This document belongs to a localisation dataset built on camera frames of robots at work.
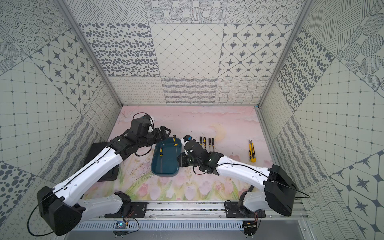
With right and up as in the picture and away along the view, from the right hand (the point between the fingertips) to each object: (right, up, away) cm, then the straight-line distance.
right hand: (178, 159), depth 77 cm
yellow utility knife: (+45, 0, +17) cm, 48 cm away
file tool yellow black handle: (-3, +11, +3) cm, 11 cm away
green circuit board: (-28, -30, -6) cm, 41 cm away
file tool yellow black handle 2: (+13, +7, +24) cm, 28 cm away
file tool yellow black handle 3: (+21, +5, +22) cm, 31 cm away
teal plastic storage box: (-11, -6, +16) cm, 21 cm away
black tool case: (-56, +2, +18) cm, 58 cm away
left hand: (-6, +16, -1) cm, 17 cm away
